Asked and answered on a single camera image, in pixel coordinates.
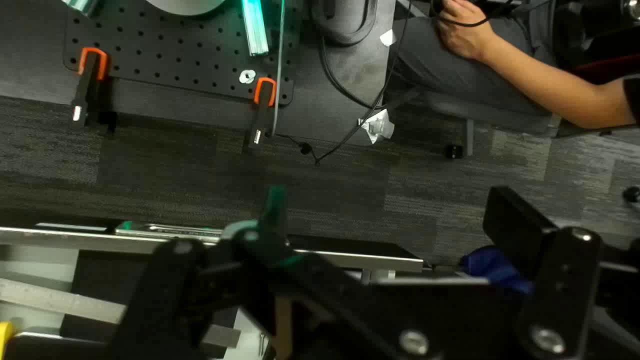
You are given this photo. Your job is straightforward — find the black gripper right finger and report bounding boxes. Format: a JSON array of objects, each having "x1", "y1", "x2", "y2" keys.
[{"x1": 481, "y1": 184, "x2": 604, "y2": 360}]

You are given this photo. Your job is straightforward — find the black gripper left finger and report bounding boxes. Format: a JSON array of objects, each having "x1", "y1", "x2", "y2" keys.
[{"x1": 124, "y1": 236, "x2": 282, "y2": 360}]

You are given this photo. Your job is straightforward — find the blue toy brick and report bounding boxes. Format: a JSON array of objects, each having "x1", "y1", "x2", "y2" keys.
[{"x1": 458, "y1": 243, "x2": 535, "y2": 300}]

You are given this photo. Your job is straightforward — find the person's bare forearm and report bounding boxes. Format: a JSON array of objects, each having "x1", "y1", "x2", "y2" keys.
[{"x1": 479, "y1": 32, "x2": 638, "y2": 131}]

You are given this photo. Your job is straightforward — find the grey metal open drawer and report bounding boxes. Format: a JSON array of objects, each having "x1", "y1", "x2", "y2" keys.
[{"x1": 0, "y1": 219, "x2": 430, "y2": 360}]

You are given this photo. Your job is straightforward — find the person's bare hand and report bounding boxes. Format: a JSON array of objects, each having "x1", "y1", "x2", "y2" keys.
[{"x1": 433, "y1": 0, "x2": 503, "y2": 63}]

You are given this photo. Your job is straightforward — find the green plastic clamp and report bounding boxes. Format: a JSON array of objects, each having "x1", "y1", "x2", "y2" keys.
[{"x1": 219, "y1": 184, "x2": 299, "y2": 270}]

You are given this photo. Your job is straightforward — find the black chair caster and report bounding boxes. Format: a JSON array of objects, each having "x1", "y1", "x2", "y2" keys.
[{"x1": 441, "y1": 118, "x2": 477, "y2": 161}]

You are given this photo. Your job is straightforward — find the black perforated mounting board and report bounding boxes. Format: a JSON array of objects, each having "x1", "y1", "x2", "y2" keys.
[{"x1": 62, "y1": 0, "x2": 304, "y2": 107}]

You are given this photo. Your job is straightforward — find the crumpled white paper scrap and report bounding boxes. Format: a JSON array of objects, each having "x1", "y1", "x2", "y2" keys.
[{"x1": 356, "y1": 105, "x2": 398, "y2": 145}]

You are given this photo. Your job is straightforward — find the grey trouser leg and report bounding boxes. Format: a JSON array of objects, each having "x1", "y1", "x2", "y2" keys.
[{"x1": 390, "y1": 10, "x2": 564, "y2": 138}]

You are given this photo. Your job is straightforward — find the white round disc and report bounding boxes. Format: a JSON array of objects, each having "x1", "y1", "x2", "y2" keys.
[{"x1": 144, "y1": 0, "x2": 229, "y2": 19}]

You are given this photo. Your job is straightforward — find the orange handled black clamp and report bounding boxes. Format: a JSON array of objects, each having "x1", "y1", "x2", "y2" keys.
[
  {"x1": 67, "y1": 43, "x2": 111, "y2": 129},
  {"x1": 241, "y1": 73, "x2": 279, "y2": 154}
]

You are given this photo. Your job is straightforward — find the thin black floor cable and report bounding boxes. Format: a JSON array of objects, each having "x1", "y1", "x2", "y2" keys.
[{"x1": 271, "y1": 38, "x2": 416, "y2": 166}]

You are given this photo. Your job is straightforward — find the thick black cable loop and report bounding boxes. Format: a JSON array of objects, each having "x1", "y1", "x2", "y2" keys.
[{"x1": 307, "y1": 0, "x2": 380, "y2": 49}]

